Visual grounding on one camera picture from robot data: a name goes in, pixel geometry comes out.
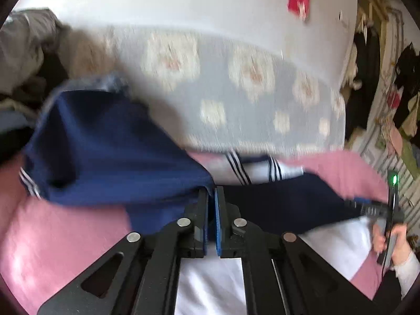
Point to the hanging black clothes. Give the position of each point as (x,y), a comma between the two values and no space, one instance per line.
(362,82)

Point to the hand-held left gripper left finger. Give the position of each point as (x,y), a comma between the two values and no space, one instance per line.
(198,210)

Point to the white and navy baseball jacket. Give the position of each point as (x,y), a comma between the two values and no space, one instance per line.
(115,144)

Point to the grey garment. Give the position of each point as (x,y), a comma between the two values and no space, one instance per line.
(23,49)

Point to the hanging dark clothes bundle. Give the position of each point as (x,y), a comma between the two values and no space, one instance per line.
(405,69)

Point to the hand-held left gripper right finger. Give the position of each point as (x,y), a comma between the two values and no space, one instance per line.
(219,223)

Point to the person's right hand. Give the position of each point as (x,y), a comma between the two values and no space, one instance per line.
(401,246)

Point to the pink blanket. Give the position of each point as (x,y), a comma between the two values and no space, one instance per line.
(65,252)

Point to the person's right forearm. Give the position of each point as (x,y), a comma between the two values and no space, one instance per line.
(406,274)

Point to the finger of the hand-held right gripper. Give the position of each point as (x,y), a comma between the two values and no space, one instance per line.
(364,208)

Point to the floral fabric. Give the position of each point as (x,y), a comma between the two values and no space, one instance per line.
(393,134)

